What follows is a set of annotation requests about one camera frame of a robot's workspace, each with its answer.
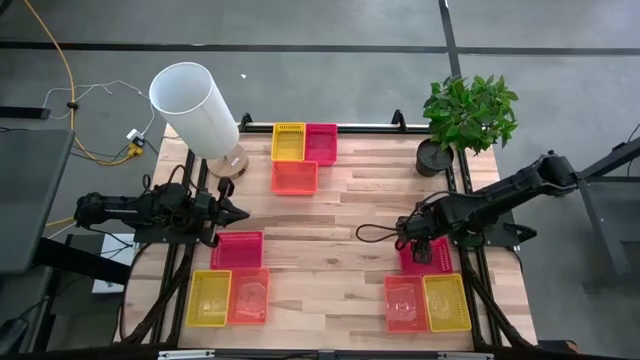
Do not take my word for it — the yellow cable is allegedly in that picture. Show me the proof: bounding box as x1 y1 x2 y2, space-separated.
21 0 147 167

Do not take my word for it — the magenta plastic basket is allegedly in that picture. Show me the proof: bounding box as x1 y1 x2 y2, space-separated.
304 122 339 167
398 235 454 277
209 230 265 272

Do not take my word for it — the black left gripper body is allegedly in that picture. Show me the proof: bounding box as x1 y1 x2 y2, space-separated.
192 177 236 248

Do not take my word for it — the black flat bar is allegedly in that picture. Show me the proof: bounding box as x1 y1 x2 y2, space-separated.
0 105 52 121

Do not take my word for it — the white power adapter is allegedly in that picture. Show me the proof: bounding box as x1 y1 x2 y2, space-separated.
125 128 147 149

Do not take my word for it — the grey metal stand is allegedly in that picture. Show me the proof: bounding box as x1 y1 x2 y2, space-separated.
574 134 640 292

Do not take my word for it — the black aluminium frame rail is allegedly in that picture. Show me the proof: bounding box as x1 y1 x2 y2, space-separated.
0 343 640 360
238 110 432 136
119 148 210 347
443 148 537 350

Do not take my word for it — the orange plastic basket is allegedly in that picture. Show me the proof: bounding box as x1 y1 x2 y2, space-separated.
226 267 271 326
270 159 320 197
383 274 431 334

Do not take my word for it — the green plant in black pot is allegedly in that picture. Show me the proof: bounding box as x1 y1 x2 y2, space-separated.
415 73 521 179

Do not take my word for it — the grey cabinet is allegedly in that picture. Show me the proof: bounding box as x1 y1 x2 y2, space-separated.
0 128 77 276

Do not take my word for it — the yellow plastic basket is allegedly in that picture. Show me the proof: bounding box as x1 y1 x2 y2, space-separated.
422 272 473 334
270 121 307 163
185 269 233 329

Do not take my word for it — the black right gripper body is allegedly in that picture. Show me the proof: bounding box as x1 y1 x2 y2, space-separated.
397 210 442 245

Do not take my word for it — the white cable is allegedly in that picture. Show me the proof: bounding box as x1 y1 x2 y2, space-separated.
41 79 157 137

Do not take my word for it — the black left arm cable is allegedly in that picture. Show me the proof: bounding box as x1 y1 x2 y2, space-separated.
166 163 200 190

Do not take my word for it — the white shade wooden base lamp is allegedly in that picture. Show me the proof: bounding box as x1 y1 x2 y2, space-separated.
148 61 251 181

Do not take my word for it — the white box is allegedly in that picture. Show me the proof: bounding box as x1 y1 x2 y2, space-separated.
91 233 137 296

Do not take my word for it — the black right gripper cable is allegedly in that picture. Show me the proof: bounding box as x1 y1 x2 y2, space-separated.
355 222 402 245

